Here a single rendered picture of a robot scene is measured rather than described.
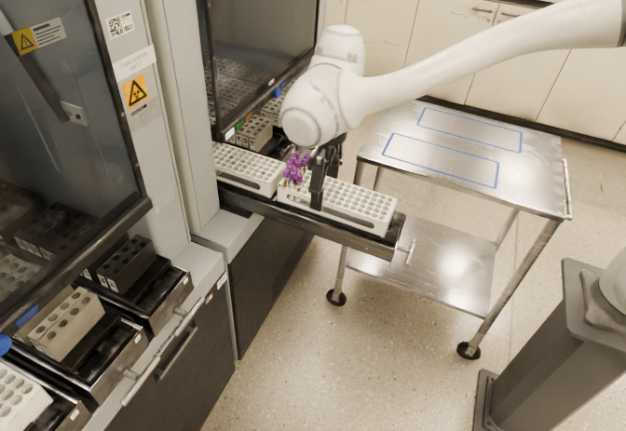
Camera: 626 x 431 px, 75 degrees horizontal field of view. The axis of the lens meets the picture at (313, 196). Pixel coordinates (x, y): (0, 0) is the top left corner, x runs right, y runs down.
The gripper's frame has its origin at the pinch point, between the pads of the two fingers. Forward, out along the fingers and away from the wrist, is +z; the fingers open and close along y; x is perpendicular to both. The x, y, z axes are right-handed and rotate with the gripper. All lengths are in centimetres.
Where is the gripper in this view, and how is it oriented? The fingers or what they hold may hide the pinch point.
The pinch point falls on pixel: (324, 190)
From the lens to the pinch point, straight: 105.6
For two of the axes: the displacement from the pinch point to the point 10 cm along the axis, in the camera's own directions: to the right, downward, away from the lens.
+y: 3.9, -5.9, 7.0
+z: -0.7, 7.4, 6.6
